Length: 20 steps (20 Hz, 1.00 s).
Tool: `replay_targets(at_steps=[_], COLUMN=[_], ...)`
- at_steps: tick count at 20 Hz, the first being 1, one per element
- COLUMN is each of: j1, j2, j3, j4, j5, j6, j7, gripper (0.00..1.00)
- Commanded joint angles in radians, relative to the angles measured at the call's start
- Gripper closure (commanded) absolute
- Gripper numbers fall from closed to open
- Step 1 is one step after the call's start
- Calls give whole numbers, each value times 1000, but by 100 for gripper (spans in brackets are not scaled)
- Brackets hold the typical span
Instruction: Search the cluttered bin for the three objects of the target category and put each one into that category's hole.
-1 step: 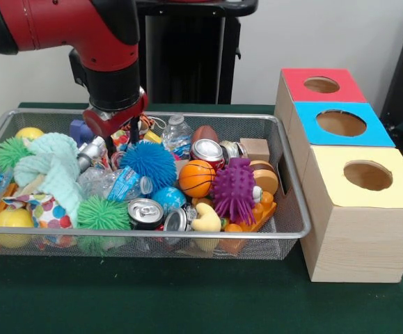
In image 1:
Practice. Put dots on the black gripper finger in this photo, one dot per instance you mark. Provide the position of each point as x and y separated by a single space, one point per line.
110 148
135 134

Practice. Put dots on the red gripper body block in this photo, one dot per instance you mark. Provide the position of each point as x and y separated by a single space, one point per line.
117 120

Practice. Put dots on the polka dot cloth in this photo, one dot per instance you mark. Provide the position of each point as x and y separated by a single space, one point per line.
122 138
118 159
48 210

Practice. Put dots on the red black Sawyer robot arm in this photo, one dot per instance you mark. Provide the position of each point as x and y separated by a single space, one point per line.
65 28

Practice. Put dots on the shallow silver mesh bin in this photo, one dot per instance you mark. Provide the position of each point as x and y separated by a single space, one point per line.
187 245

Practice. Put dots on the wooden box with three holes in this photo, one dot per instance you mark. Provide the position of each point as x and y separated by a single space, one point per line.
361 243

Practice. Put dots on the tiger plush toy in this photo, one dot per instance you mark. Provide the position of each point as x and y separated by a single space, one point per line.
148 122

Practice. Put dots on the blue spiky rubber ball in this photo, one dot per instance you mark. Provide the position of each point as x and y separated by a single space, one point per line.
149 167

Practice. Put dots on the mint green cloth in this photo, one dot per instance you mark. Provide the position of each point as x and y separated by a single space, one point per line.
53 163

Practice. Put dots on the green spiky rubber ball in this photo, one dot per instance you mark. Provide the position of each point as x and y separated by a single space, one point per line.
103 214

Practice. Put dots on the red soda can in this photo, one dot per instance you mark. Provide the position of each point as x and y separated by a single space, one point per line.
207 153

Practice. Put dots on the orange toy basketball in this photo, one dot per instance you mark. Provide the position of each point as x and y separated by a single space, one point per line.
196 177

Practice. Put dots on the purple spiky rubber toy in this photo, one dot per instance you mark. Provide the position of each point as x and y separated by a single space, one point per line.
234 188

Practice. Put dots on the toy hamburger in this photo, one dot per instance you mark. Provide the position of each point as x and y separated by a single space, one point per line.
265 175

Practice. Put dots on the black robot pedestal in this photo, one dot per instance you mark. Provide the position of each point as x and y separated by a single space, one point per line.
194 52

